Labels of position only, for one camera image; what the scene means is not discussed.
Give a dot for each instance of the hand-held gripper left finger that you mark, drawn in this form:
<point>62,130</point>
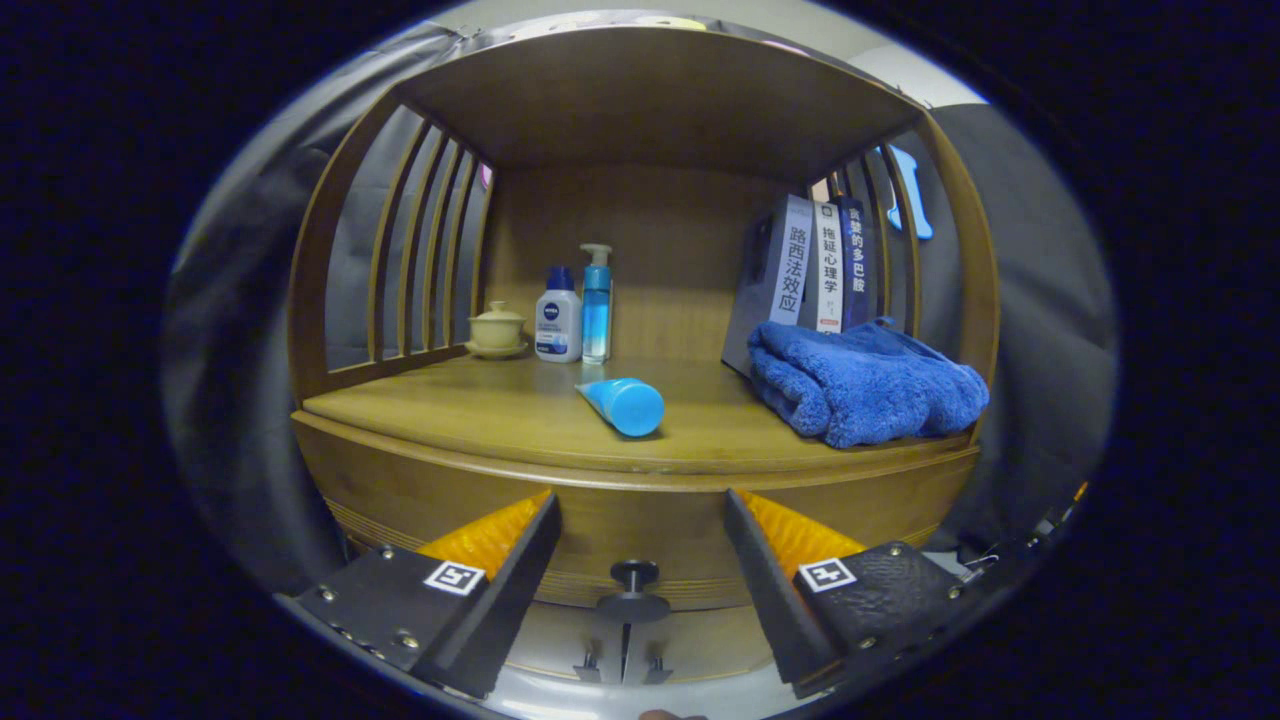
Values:
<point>505,600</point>

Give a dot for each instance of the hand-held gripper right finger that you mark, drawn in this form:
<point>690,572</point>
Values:
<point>772,600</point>

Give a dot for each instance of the white and blue tube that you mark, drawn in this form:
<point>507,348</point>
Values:
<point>630,405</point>

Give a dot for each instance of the wooden cabinet door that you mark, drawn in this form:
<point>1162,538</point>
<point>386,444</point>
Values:
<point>560,640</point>
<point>710,645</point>

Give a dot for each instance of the wooden countertop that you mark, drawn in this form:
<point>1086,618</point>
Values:
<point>500,410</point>

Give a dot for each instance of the wooden cabinet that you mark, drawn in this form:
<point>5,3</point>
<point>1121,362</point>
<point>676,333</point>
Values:
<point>650,110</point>

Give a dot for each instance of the blue towel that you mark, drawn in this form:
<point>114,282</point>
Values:
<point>870,390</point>

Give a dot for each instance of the beige lidded teacup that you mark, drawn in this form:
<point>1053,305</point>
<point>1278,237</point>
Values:
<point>497,330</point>

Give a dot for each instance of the white bottle with blue cap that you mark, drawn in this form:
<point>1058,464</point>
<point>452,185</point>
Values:
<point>558,325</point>

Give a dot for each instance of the clear blue pump bottle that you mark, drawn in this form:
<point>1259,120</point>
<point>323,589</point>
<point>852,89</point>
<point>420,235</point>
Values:
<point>596,310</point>

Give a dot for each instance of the white book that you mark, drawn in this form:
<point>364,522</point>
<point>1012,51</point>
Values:
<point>828,265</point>

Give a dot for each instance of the dark blue book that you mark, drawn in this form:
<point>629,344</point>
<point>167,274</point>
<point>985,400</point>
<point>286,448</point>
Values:
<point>854,260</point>

